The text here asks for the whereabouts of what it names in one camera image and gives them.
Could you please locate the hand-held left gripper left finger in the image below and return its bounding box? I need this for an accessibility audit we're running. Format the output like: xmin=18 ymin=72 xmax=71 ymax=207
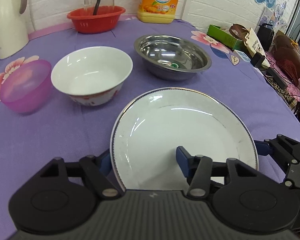
xmin=39 ymin=149 xmax=125 ymax=201

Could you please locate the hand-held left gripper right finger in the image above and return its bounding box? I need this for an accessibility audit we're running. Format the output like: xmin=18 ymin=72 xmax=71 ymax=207
xmin=176 ymin=145 xmax=252 ymax=200

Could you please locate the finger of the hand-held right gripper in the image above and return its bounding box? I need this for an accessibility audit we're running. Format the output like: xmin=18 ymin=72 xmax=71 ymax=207
xmin=254 ymin=134 xmax=300 ymax=165

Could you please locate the white plate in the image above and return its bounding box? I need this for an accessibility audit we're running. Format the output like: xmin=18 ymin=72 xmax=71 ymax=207
xmin=110 ymin=87 xmax=259 ymax=190

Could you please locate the white ceramic bowl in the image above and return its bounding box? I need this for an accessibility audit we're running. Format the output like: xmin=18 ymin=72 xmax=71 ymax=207
xmin=51 ymin=46 xmax=133 ymax=107

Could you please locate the stainless steel bowl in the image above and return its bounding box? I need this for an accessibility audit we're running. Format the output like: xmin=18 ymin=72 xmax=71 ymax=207
xmin=134 ymin=34 xmax=212 ymax=81

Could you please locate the purple plastic bowl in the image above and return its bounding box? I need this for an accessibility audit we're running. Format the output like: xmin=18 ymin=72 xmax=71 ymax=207
xmin=0 ymin=59 xmax=52 ymax=113

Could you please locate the purple floral tablecloth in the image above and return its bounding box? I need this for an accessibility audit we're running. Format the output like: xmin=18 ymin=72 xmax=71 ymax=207
xmin=0 ymin=15 xmax=300 ymax=240

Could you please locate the black power adapter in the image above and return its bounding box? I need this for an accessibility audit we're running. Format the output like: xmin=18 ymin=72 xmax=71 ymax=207
xmin=265 ymin=67 xmax=288 ymax=89
xmin=250 ymin=53 xmax=265 ymax=68

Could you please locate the dark red mesh cloth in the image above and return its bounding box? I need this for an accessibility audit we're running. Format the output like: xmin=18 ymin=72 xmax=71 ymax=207
xmin=276 ymin=59 xmax=300 ymax=85

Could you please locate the small blue card box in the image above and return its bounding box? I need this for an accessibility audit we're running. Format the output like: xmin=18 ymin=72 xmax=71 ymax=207
xmin=234 ymin=49 xmax=252 ymax=63

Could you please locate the brown bag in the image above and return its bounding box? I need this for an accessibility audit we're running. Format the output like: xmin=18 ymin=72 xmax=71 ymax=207
xmin=272 ymin=30 xmax=300 ymax=79

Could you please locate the white paper bag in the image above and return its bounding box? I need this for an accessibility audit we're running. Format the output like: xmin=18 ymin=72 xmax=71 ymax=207
xmin=229 ymin=24 xmax=270 ymax=68

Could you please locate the black speaker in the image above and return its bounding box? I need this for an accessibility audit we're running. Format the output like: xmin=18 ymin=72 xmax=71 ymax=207
xmin=257 ymin=23 xmax=275 ymax=52

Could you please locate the green box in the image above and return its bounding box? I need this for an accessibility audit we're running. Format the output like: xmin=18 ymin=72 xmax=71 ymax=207
xmin=207 ymin=24 xmax=248 ymax=51

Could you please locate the red plastic basket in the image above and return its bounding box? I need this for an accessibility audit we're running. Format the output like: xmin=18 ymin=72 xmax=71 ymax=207
xmin=67 ymin=6 xmax=126 ymax=34

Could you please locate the yellow detergent bottle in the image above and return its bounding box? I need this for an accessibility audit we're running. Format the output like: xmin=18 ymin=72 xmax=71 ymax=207
xmin=137 ymin=0 xmax=182 ymax=24

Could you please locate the white thermos jug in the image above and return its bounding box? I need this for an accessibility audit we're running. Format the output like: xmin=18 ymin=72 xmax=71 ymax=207
xmin=0 ymin=0 xmax=30 ymax=60

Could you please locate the wall postcard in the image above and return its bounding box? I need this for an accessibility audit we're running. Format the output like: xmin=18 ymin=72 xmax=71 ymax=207
xmin=259 ymin=7 xmax=274 ymax=28

